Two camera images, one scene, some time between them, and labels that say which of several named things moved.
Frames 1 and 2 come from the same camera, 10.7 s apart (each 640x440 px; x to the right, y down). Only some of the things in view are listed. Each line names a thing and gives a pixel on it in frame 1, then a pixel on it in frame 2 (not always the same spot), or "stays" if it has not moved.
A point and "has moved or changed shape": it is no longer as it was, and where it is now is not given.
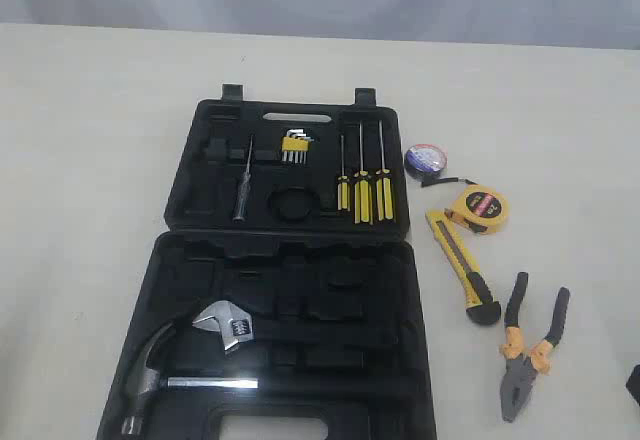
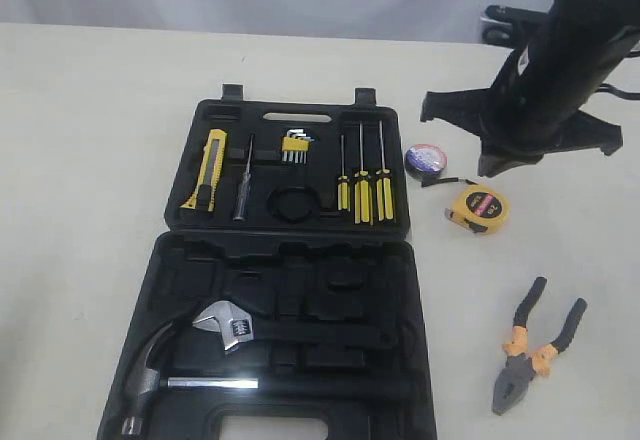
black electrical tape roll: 425,161 stays
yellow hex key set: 295,143 stays
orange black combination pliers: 520,363 has moved or changed shape
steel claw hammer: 142,381 stays
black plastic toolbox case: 285,301 stays
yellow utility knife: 474,289 -> 203,196
